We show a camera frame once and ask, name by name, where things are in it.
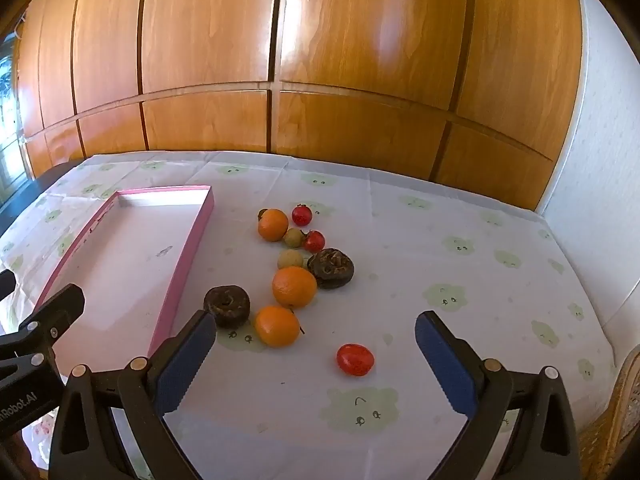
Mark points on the dark brown round fruit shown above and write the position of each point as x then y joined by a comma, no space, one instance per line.
226,305
331,268

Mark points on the small yellow-green round fruit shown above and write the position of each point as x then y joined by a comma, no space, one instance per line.
293,237
290,259

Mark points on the wicker chair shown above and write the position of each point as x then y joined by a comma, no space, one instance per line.
622,415

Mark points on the pink shallow box tray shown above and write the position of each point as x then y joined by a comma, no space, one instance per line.
125,270

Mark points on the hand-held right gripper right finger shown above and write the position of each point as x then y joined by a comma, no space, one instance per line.
445,370

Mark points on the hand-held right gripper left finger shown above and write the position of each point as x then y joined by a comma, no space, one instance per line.
184,366

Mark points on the orange tangerine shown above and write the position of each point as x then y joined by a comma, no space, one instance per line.
276,326
294,287
273,225

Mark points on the wooden wardrobe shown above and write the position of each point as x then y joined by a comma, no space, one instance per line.
325,60

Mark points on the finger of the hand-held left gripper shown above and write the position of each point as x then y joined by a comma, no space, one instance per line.
5,284
55,312

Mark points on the white green-printed tablecloth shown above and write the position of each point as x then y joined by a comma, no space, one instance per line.
400,280

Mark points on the wooden glass door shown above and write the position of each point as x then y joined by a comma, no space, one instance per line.
7,110

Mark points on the red cherry tomato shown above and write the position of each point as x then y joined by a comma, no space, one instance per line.
355,359
301,215
314,241

